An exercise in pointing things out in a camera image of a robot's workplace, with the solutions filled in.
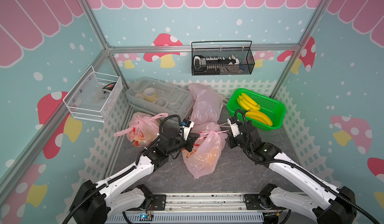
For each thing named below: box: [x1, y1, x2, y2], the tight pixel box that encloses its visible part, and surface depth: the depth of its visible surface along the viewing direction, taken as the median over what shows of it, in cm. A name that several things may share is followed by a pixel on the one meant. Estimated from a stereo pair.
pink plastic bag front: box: [114, 112, 169, 148], surface depth 88 cm
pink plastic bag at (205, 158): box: [182, 130, 230, 179], surface depth 78 cm
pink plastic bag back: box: [188, 83, 224, 133], surface depth 96 cm
